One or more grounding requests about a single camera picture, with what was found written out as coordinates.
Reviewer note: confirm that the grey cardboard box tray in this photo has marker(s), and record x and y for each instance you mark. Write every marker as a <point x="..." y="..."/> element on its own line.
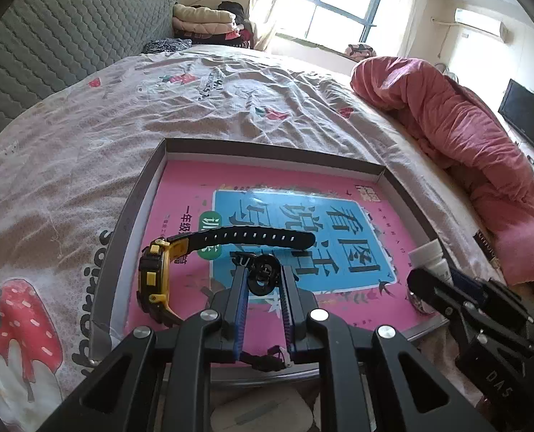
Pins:
<point x="127" y="234"/>

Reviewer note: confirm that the pile of dark clothes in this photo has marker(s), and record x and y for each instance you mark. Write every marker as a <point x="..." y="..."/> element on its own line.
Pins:
<point x="235" y="13"/>

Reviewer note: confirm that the pink quilt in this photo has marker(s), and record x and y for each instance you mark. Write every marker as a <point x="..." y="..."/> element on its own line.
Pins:
<point x="451" y="121"/>

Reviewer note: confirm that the white pill bottle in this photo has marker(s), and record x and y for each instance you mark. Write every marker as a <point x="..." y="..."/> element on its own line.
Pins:
<point x="429" y="258"/>

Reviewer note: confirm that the dark patterned cloth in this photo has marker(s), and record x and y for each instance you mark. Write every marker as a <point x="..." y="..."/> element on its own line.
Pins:
<point x="166" y="46"/>

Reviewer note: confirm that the grey quilted headboard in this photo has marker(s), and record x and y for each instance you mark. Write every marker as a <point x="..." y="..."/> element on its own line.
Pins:
<point x="46" y="45"/>

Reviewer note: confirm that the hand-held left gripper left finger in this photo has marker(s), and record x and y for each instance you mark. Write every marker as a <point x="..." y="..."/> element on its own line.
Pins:
<point x="240" y="310"/>

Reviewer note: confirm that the black hair clip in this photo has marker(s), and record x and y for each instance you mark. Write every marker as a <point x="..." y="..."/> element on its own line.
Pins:
<point x="260" y="279"/>

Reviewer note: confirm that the yellow and black wristwatch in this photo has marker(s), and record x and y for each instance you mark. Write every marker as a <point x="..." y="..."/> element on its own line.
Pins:
<point x="154" y="279"/>

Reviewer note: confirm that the white earbuds case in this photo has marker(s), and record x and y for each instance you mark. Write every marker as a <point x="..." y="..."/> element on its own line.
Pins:
<point x="267" y="414"/>

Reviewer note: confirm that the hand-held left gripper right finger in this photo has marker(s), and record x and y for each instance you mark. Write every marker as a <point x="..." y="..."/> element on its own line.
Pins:
<point x="287" y="315"/>

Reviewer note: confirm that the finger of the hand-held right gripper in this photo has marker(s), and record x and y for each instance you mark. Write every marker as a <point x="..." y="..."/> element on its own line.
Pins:
<point x="471" y="285"/>
<point x="438" y="292"/>

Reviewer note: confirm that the cream folded blanket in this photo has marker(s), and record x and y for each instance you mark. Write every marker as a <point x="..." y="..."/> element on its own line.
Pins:
<point x="199" y="15"/>

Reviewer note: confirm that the pink patterned bundle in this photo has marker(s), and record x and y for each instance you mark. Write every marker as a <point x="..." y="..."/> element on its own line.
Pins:
<point x="361" y="51"/>

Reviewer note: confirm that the black television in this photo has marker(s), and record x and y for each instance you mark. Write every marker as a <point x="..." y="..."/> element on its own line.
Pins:
<point x="528" y="117"/>

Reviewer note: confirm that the white standing fan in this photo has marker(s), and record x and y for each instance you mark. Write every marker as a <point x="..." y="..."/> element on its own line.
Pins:
<point x="450" y="73"/>

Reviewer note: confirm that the dark framed window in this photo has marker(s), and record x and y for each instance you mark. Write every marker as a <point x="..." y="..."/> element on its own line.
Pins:
<point x="339" y="4"/>

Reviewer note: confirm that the white air conditioner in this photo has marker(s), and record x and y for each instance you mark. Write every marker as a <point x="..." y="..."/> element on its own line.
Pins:
<point x="478" y="22"/>

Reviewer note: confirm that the cream curtain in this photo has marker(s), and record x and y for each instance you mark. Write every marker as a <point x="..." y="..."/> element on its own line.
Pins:
<point x="413" y="13"/>
<point x="271" y="4"/>

